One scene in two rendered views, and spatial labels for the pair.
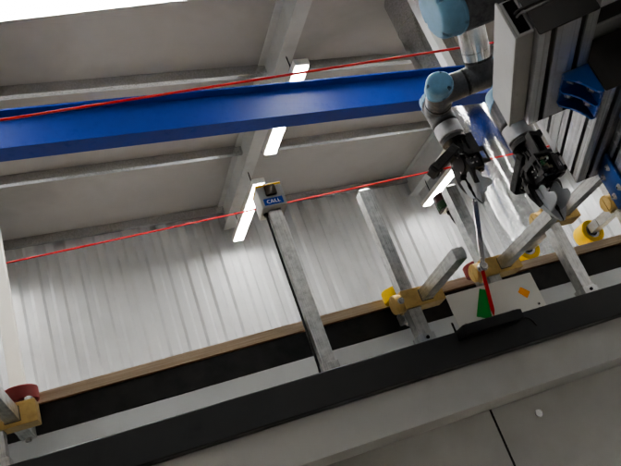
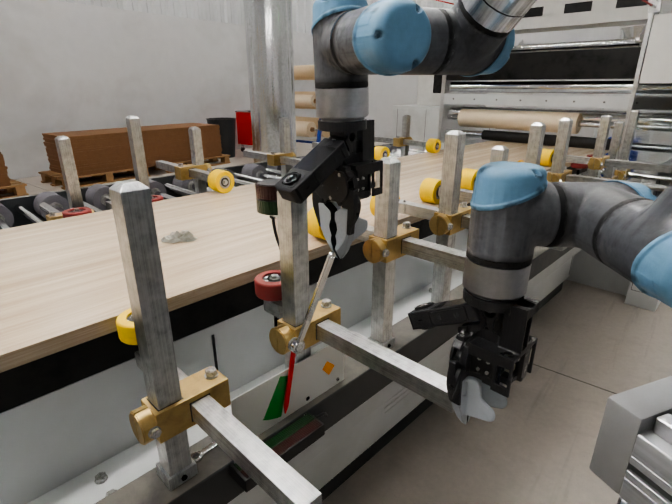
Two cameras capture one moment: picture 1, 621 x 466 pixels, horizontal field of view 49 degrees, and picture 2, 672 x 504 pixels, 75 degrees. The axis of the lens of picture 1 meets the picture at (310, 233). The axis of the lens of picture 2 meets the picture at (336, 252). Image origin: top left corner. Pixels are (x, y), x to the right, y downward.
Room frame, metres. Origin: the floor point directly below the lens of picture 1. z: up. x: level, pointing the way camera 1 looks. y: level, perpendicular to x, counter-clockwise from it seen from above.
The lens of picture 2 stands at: (1.15, -0.16, 1.26)
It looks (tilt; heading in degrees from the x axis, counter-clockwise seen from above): 21 degrees down; 333
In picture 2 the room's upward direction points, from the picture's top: straight up
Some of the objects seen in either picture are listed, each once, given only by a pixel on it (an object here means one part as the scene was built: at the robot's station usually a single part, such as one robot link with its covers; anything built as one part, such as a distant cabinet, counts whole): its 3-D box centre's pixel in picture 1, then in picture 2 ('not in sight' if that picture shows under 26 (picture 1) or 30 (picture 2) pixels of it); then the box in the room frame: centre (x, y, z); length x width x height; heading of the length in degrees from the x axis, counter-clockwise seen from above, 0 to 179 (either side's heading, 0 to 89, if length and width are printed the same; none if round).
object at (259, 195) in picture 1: (270, 202); not in sight; (1.64, 0.07, 1.18); 0.07 x 0.07 x 0.08; 19
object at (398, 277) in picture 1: (394, 267); (157, 354); (1.72, -0.17, 0.92); 0.04 x 0.04 x 0.48; 19
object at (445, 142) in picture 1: (464, 155); (346, 161); (1.74, -0.48, 1.16); 0.09 x 0.08 x 0.12; 108
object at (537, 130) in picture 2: not in sight; (526, 198); (2.12, -1.36, 0.92); 0.04 x 0.04 x 0.48; 19
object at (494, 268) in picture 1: (493, 268); (305, 326); (1.81, -0.43, 0.85); 0.14 x 0.06 x 0.05; 109
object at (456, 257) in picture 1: (429, 290); (210, 416); (1.68, -0.23, 0.82); 0.44 x 0.03 x 0.04; 19
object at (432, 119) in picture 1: (437, 110); (341, 44); (1.73, -0.46, 1.32); 0.09 x 0.08 x 0.11; 179
